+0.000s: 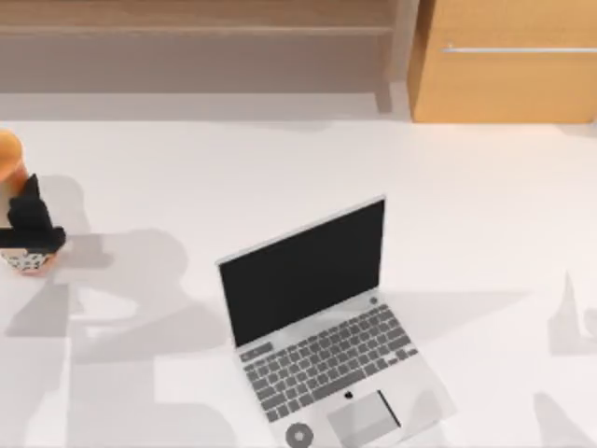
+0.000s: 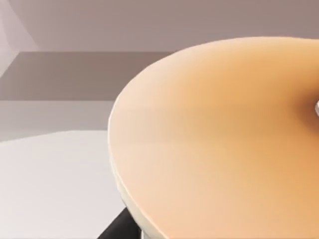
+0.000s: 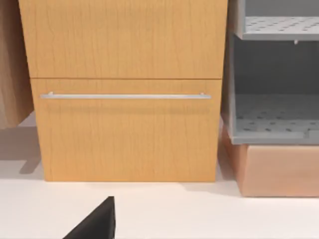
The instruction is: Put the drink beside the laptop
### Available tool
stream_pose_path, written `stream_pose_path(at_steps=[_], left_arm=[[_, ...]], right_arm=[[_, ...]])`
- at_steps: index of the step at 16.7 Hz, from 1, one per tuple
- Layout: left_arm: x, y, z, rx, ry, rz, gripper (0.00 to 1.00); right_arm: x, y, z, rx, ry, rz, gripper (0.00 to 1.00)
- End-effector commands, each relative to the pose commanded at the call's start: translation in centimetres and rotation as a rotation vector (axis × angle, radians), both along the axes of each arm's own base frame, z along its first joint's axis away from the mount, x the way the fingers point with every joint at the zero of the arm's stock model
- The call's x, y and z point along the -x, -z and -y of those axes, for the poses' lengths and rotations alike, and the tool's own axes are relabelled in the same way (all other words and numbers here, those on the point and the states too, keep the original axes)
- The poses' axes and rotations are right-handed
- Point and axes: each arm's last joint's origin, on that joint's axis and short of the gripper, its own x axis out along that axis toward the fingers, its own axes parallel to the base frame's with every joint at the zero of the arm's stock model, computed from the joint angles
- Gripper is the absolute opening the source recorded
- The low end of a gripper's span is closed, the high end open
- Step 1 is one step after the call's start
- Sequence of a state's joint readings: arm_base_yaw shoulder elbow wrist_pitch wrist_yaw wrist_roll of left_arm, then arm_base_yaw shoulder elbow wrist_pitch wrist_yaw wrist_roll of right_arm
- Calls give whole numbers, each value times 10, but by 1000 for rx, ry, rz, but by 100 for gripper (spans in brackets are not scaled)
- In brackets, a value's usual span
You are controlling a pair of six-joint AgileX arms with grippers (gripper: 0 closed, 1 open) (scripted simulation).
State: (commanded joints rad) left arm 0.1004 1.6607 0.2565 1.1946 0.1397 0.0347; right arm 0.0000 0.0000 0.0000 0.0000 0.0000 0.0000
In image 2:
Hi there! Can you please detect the round orange wooden disc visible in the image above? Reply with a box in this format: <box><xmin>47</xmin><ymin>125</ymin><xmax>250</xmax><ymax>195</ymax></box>
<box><xmin>107</xmin><ymin>36</ymin><xmax>319</xmax><ymax>239</ymax></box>

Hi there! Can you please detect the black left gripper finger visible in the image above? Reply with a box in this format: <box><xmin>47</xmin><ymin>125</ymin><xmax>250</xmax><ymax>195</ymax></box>
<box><xmin>96</xmin><ymin>207</ymin><xmax>142</xmax><ymax>239</ymax></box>

